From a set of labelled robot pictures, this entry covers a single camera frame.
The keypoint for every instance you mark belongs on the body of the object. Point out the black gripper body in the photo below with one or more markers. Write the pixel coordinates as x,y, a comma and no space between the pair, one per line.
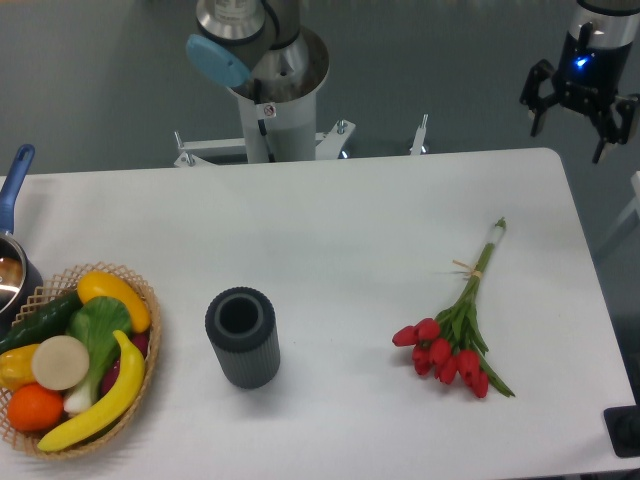
590,69

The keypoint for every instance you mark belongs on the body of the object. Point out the blue handled saucepan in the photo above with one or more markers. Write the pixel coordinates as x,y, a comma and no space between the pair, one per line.
19,277

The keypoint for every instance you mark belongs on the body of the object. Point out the white frame at right edge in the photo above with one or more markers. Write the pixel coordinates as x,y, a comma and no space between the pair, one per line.
623,225

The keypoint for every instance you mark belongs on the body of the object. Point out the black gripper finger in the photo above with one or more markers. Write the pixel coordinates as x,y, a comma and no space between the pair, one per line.
537,104
615,124

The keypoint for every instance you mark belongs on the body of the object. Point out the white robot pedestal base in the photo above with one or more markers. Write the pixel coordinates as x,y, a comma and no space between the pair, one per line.
283,132

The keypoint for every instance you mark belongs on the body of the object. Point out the woven wicker basket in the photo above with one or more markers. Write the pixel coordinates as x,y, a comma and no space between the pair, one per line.
53,288

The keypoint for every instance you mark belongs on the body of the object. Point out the dark grey ribbed vase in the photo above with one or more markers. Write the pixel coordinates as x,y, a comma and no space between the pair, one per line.
240,323

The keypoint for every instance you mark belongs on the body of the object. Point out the red tulip bouquet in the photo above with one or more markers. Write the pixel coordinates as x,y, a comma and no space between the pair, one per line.
451,345

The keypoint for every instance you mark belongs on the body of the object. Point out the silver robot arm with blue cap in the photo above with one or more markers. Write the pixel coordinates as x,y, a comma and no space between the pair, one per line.
258,49

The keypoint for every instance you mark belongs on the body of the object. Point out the orange fruit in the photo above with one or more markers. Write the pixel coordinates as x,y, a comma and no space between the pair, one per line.
34,408

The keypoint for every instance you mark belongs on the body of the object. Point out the beige round disc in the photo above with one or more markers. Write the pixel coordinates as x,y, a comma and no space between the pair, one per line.
60,363

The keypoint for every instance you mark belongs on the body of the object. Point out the dark red vegetable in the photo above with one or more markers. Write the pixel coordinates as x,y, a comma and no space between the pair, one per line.
124,378

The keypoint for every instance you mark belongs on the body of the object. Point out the yellow bell pepper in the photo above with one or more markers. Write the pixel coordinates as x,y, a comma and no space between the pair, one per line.
16,370

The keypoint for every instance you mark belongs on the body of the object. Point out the green bok choy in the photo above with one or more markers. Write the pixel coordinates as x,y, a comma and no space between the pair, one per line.
93,325

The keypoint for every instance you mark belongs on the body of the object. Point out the green cucumber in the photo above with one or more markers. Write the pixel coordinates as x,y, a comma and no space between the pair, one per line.
49,320

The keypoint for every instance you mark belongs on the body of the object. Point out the black device at table edge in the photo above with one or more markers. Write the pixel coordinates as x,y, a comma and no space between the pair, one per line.
623,429

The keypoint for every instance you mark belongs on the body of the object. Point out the yellow banana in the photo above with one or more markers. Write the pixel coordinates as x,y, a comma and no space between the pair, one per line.
84,425

